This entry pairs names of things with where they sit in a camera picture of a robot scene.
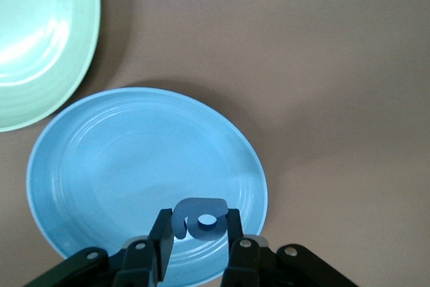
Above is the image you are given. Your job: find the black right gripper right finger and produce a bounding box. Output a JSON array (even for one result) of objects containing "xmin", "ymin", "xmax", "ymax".
[{"xmin": 220, "ymin": 208, "xmax": 357, "ymax": 287}]

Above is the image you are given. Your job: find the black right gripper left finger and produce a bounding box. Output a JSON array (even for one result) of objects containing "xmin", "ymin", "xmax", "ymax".
[{"xmin": 23, "ymin": 208, "xmax": 175, "ymax": 287}]

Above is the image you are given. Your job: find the dark blue foam letter a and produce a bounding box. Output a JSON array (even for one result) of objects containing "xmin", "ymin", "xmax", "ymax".
[{"xmin": 171, "ymin": 198, "xmax": 231, "ymax": 241}]

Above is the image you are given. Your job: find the blue round plate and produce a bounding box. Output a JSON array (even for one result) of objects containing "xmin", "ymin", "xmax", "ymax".
[{"xmin": 26, "ymin": 87, "xmax": 269, "ymax": 287}]

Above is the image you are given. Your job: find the mint green round plate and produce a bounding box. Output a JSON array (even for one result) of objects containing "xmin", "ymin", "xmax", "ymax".
[{"xmin": 0, "ymin": 0, "xmax": 101, "ymax": 133}]

